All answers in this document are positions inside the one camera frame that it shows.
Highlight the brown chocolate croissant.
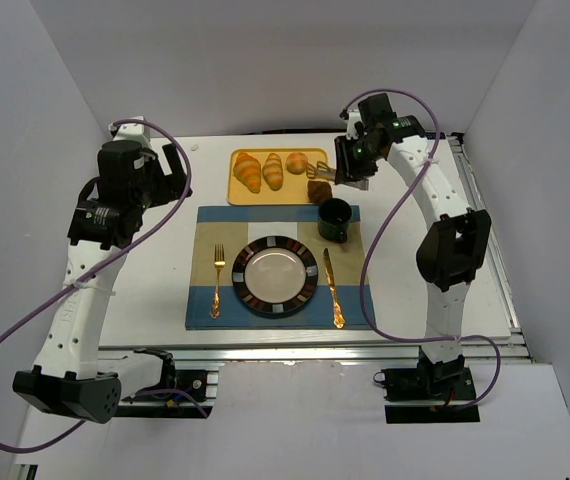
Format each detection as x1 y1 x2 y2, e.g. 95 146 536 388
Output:
307 180 333 205

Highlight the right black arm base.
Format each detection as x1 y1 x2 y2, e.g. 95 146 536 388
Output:
372 353 480 425

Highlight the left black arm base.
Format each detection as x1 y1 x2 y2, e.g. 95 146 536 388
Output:
115 370 219 419

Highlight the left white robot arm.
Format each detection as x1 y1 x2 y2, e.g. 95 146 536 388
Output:
12 140 187 424

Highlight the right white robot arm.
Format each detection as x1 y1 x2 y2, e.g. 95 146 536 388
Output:
334 89 491 379

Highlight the round orange bun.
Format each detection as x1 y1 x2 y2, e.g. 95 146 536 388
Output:
286 152 308 174

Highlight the dark green mug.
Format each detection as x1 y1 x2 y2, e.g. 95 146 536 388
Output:
317 198 352 244

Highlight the yellow plastic tray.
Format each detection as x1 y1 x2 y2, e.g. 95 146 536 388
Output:
227 148 329 206

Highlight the small striped croissant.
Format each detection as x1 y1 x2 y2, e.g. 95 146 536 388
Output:
262 152 284 191

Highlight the large striped croissant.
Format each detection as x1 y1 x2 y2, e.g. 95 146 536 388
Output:
233 152 262 194

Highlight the blue beige checked placemat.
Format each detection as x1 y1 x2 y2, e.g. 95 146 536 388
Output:
185 205 375 330

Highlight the gold fork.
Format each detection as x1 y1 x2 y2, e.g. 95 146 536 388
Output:
210 244 226 319

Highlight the dark rimmed ceramic plate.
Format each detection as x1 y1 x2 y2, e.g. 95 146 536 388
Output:
231 235 319 318

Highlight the gold knife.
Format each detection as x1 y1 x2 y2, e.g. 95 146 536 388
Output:
323 248 345 329

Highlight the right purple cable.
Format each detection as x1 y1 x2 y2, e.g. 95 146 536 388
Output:
342 89 502 411

